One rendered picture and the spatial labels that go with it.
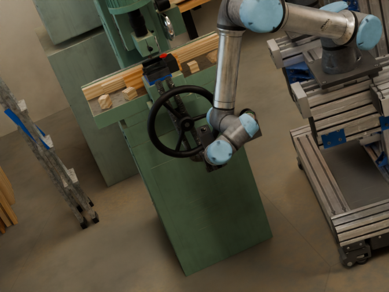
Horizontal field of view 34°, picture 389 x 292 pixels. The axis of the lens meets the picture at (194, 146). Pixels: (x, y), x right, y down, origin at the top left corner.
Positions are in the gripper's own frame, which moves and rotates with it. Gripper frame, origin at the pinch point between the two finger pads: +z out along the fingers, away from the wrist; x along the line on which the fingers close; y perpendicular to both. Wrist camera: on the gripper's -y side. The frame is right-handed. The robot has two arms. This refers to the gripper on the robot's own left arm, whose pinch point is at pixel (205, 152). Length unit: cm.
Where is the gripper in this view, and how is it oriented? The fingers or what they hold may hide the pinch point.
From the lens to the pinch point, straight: 234.8
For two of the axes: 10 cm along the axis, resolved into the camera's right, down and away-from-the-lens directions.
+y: 4.0, 9.2, -0.2
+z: -0.9, 0.6, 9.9
